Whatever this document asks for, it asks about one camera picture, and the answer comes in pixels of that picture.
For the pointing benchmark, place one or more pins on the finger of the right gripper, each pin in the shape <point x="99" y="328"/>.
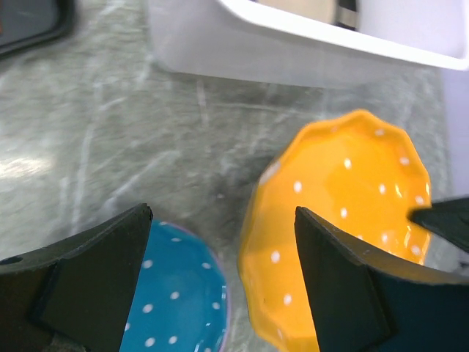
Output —
<point x="447" y="219"/>

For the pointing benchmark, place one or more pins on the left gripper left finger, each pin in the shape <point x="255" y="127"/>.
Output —
<point x="81" y="287"/>

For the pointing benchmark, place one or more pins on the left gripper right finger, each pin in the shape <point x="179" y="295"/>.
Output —
<point x="363" y="298"/>

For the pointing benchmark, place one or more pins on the yellow polka dot plate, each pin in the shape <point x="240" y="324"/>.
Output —
<point x="358" y="172"/>

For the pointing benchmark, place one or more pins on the brown rimmed beige plate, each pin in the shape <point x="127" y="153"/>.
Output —
<point x="341" y="13"/>

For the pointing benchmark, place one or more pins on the white plastic bin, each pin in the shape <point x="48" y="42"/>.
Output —
<point x="248" y="41"/>

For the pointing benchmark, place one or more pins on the blue polka dot plate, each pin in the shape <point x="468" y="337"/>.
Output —
<point x="181" y="302"/>

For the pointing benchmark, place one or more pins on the black plastic tray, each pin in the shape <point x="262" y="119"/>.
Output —
<point x="29" y="24"/>

